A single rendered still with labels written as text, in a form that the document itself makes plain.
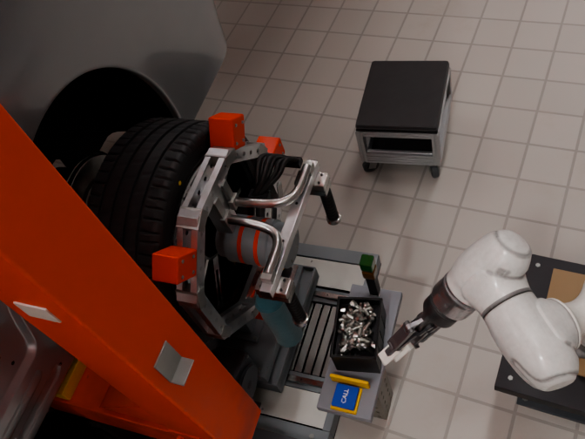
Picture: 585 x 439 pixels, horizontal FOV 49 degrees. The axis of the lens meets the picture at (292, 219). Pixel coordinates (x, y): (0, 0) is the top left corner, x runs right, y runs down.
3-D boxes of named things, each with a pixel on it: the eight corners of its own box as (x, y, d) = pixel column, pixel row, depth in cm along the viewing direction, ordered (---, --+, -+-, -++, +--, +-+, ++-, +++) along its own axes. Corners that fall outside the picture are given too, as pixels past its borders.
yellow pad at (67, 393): (55, 347, 200) (47, 341, 196) (91, 356, 195) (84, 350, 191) (33, 390, 193) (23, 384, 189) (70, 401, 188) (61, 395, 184)
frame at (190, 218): (277, 212, 222) (228, 103, 179) (295, 215, 220) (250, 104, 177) (222, 358, 196) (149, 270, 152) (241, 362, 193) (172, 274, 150)
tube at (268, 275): (228, 217, 174) (215, 194, 166) (293, 226, 168) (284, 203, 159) (205, 273, 166) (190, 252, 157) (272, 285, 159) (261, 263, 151)
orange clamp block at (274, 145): (255, 171, 204) (264, 149, 208) (278, 173, 201) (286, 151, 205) (248, 157, 198) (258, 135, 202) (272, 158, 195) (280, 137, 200)
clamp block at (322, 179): (302, 179, 186) (298, 168, 182) (332, 183, 183) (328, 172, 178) (297, 193, 183) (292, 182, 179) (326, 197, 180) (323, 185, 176)
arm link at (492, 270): (433, 268, 125) (468, 327, 118) (482, 219, 114) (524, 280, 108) (469, 262, 131) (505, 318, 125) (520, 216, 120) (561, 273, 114)
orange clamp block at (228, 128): (221, 143, 181) (219, 111, 177) (246, 145, 178) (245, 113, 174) (209, 149, 175) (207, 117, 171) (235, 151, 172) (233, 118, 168)
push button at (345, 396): (338, 384, 195) (337, 381, 193) (360, 389, 192) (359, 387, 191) (332, 407, 191) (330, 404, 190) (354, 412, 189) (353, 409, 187)
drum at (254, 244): (239, 229, 196) (225, 202, 185) (305, 239, 189) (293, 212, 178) (224, 268, 190) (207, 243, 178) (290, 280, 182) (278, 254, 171)
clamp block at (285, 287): (265, 281, 169) (259, 271, 165) (296, 287, 166) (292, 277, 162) (258, 298, 167) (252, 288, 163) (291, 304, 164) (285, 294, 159)
